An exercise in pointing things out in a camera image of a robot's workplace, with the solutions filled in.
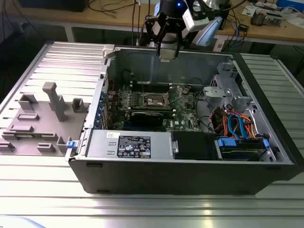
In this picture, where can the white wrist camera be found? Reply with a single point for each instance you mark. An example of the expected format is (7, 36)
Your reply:
(194, 23)

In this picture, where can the black plastic drive cover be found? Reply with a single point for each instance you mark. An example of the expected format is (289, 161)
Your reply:
(190, 145)

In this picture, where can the wooden desk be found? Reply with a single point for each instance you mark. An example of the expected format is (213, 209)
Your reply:
(83, 16)

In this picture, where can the white paper sheet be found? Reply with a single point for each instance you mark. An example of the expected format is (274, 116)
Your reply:
(294, 21)
(248, 10)

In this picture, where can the grey electronic device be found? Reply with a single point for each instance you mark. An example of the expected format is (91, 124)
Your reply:
(273, 19)

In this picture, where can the green motherboard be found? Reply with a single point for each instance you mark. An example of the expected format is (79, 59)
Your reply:
(185, 114)

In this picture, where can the small black adapter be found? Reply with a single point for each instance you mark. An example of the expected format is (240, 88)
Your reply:
(243, 27)

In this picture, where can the black PC case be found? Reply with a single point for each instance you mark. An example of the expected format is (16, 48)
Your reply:
(166, 175)

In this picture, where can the hard disk in blue carrier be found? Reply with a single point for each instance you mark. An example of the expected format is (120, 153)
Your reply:
(229, 142)

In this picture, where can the silver CPU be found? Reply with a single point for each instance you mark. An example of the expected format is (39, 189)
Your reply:
(168, 55)

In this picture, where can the grey parts rack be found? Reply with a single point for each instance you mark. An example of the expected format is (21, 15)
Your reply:
(42, 118)

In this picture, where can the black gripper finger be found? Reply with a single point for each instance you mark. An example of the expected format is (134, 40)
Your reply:
(152, 19)
(180, 33)

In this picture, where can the grey power supply unit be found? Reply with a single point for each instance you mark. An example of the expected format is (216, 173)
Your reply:
(102, 147)

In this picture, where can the white paper tag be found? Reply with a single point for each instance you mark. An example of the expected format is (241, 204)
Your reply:
(219, 44)

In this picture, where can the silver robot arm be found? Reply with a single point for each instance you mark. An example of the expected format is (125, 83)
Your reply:
(206, 35)

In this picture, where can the CPU cooler heat sink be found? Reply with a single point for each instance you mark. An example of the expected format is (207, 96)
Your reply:
(257, 17)

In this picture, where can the black box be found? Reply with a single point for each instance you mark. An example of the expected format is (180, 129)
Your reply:
(47, 4)

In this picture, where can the black NVIDIA graphics card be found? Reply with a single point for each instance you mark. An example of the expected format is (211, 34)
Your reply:
(147, 118)

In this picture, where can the green RAM stick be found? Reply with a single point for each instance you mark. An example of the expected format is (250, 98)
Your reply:
(28, 136)

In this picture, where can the silver metal drive cage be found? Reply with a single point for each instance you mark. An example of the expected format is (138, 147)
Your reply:
(247, 111)

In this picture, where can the blue plastic clip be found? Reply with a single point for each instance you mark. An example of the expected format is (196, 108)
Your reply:
(72, 145)

